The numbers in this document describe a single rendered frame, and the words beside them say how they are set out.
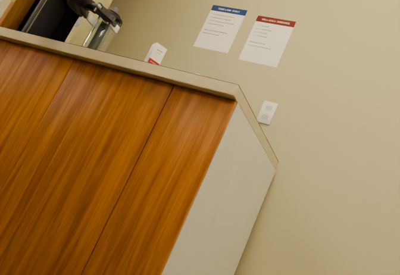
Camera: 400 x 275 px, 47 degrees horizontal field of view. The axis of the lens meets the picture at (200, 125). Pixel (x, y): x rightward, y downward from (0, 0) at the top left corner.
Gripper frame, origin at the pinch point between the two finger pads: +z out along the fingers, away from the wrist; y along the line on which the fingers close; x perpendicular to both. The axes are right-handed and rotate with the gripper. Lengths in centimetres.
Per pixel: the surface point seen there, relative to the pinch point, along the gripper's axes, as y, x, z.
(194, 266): -74, 73, 14
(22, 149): -5, 61, -10
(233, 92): -73, 21, -13
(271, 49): -48, -38, 59
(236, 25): -24, -48, 58
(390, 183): -119, 11, 60
